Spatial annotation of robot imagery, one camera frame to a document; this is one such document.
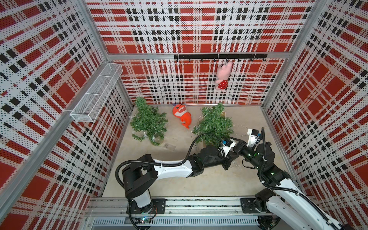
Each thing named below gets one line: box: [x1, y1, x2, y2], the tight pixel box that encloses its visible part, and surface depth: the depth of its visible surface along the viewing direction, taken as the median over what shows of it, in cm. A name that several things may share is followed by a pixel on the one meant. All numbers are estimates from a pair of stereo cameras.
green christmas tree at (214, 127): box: [192, 103, 234, 148], surface depth 78 cm
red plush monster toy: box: [172, 103, 192, 129], surface depth 110 cm
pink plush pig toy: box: [215, 61, 233, 90], surface depth 96 cm
